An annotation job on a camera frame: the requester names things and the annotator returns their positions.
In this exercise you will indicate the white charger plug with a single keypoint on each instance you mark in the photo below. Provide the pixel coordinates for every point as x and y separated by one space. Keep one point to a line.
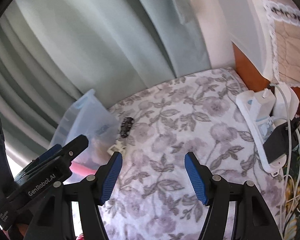
263 101
287 97

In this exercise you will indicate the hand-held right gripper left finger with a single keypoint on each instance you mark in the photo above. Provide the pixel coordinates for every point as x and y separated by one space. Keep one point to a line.
110 177

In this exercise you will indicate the grey curtain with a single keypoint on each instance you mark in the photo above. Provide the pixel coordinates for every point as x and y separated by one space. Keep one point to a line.
27 80

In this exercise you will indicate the white power strip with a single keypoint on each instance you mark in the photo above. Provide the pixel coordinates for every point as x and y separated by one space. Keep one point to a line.
245 105

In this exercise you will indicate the black power adapter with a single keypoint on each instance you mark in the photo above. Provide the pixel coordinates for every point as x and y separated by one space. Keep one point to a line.
277 140

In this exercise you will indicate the red cloth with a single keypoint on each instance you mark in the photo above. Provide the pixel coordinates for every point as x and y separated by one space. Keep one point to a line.
80 236

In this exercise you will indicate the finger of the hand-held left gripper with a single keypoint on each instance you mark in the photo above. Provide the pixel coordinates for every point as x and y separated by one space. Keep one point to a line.
51 150
75 145

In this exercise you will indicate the cream hair claw clip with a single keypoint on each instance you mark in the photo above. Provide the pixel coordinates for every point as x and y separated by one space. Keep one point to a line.
116 147

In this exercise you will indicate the clear plastic storage container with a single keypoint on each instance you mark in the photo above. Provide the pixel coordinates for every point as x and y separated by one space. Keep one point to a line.
90 120

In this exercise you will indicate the beige quilted lace cover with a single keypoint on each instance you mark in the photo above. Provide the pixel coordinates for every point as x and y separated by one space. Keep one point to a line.
295 55

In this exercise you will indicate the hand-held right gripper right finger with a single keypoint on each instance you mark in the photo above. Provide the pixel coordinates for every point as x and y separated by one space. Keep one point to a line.
196 177

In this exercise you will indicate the white headboard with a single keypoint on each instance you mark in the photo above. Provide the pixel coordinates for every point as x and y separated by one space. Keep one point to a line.
250 30

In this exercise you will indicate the brown wooden bed frame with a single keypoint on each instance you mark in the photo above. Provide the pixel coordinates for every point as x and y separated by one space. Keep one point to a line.
247 72

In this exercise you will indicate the small black gadget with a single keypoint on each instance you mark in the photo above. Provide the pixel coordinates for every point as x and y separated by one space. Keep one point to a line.
126 127

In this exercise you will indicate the pale green curtain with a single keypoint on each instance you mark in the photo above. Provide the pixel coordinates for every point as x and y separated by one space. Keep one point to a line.
102 30

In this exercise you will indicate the dark floral cloth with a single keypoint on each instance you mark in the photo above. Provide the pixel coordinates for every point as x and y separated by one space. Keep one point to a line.
298 195

